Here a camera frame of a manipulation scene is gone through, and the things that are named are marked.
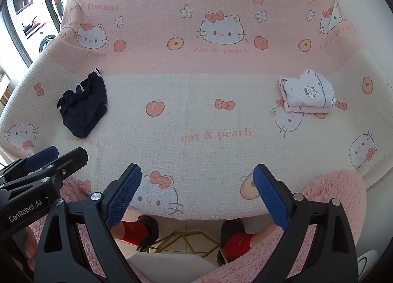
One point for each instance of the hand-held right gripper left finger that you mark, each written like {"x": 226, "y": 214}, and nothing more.
{"x": 124, "y": 198}

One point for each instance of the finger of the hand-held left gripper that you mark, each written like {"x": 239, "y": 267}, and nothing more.
{"x": 72, "y": 160}
{"x": 40, "y": 159}

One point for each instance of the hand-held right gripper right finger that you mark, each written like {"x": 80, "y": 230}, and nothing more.
{"x": 270, "y": 198}

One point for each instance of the navy blue shorts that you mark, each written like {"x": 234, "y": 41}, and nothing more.
{"x": 81, "y": 108}

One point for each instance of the black slipper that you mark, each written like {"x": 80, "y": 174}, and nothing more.
{"x": 152, "y": 227}
{"x": 231, "y": 227}

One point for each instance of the pink fluffy robe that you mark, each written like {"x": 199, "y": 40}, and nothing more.
{"x": 337, "y": 187}

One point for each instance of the white stool seat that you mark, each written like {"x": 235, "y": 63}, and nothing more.
{"x": 169, "y": 266}

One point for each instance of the pink folded garment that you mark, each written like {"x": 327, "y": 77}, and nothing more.
{"x": 307, "y": 110}

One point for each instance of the white printed folded garment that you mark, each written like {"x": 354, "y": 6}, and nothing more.
{"x": 307, "y": 89}

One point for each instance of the black round object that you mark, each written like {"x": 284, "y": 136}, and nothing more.
{"x": 46, "y": 42}

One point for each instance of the white round object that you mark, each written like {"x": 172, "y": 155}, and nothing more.
{"x": 368, "y": 266}

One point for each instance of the pink white printed blanket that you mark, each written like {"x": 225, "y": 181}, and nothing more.
{"x": 196, "y": 101}

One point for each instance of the window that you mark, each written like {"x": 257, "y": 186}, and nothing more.
{"x": 27, "y": 3}

